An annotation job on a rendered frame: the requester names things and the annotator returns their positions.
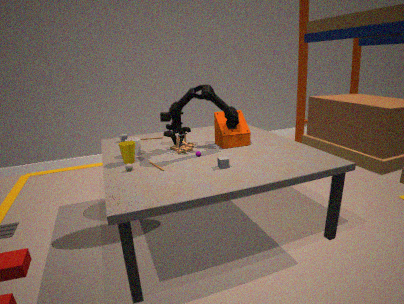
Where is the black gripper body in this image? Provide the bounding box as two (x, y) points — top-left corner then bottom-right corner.
(163, 121), (191, 137)

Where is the white paper cup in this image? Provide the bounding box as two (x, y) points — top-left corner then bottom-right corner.
(125, 138), (141, 156)

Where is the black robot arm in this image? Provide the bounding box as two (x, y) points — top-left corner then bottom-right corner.
(160, 85), (239, 129)

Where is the yellow cup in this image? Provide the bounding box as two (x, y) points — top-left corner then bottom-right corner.
(118, 141), (135, 164)

